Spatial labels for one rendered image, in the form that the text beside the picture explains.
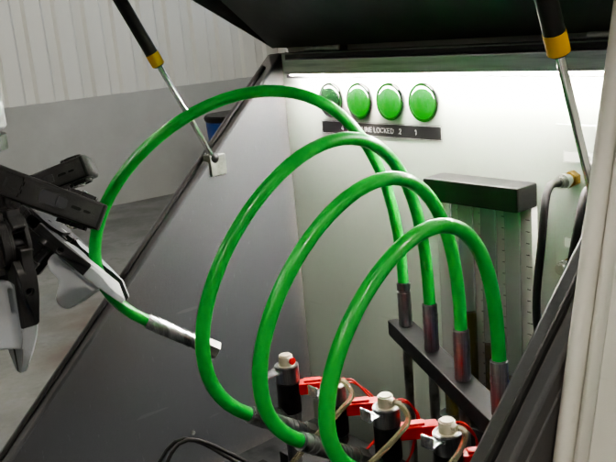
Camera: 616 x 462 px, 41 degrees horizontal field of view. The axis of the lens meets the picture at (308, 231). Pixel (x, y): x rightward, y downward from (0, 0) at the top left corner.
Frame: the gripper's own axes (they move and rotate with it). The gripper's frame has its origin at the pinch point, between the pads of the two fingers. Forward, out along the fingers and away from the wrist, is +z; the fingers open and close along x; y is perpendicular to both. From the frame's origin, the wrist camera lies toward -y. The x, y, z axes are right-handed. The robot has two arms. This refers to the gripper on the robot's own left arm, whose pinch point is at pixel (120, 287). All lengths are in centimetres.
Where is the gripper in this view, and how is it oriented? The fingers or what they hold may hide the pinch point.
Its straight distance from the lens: 96.0
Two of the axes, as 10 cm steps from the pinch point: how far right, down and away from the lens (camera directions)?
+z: 7.6, 6.5, 0.6
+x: 0.6, 0.2, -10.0
